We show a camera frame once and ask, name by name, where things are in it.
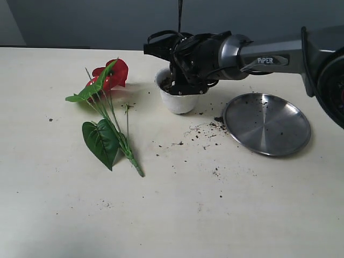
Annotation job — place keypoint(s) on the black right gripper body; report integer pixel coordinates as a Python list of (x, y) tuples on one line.
[(195, 54)]

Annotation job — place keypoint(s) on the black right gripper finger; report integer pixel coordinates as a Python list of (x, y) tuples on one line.
[(182, 88), (173, 66)]

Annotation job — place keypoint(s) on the white plastic flower pot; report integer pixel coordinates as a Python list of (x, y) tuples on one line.
[(175, 104)]

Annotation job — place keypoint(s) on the steel spoon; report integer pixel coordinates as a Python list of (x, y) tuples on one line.
[(180, 8)]

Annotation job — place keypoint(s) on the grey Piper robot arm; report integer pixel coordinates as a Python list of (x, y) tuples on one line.
[(317, 56)]

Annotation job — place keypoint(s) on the dark brown potting soil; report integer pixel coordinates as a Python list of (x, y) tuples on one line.
[(167, 85)]

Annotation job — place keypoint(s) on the red artificial flower with leaves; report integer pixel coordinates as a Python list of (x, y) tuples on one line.
[(105, 137)]

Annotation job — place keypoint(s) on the loose green stem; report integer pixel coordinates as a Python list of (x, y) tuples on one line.
[(127, 108)]

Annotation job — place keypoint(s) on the round steel plate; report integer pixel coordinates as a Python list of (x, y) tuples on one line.
[(267, 124)]

